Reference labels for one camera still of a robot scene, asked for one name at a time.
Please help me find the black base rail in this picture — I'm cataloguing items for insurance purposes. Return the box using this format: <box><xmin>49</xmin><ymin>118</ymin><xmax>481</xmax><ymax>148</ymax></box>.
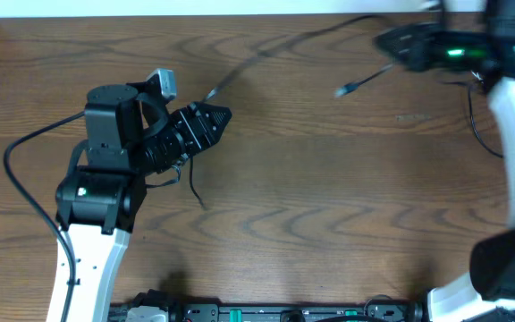
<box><xmin>106</xmin><ymin>290</ymin><xmax>431</xmax><ymax>322</ymax></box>

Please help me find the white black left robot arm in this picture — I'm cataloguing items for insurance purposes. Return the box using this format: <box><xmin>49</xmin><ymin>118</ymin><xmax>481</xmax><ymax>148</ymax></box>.
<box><xmin>46</xmin><ymin>81</ymin><xmax>232</xmax><ymax>321</ymax></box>

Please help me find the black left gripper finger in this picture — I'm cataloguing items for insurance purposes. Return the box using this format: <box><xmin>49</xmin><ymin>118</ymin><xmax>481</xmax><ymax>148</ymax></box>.
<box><xmin>206</xmin><ymin>114</ymin><xmax>231</xmax><ymax>143</ymax></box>
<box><xmin>198</xmin><ymin>103</ymin><xmax>232</xmax><ymax>123</ymax></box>

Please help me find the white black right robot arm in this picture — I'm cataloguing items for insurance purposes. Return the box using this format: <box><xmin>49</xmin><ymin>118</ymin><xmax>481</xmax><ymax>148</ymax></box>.
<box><xmin>375</xmin><ymin>0</ymin><xmax>515</xmax><ymax>322</ymax></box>

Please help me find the black left camera cable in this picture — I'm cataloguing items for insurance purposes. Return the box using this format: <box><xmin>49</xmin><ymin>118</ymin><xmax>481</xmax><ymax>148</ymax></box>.
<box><xmin>2</xmin><ymin>111</ymin><xmax>87</xmax><ymax>322</ymax></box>

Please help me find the black USB cable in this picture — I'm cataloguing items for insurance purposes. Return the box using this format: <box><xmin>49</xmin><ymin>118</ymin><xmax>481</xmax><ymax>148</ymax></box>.
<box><xmin>188</xmin><ymin>13</ymin><xmax>395</xmax><ymax>210</ymax></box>

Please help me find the black camera cable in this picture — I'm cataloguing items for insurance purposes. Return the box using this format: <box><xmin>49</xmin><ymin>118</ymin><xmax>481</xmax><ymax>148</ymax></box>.
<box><xmin>440</xmin><ymin>78</ymin><xmax>504</xmax><ymax>160</ymax></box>
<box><xmin>2</xmin><ymin>111</ymin><xmax>87</xmax><ymax>322</ymax></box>

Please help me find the black right camera cable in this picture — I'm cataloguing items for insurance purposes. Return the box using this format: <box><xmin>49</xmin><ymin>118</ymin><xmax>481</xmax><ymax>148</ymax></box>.
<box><xmin>440</xmin><ymin>78</ymin><xmax>504</xmax><ymax>160</ymax></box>

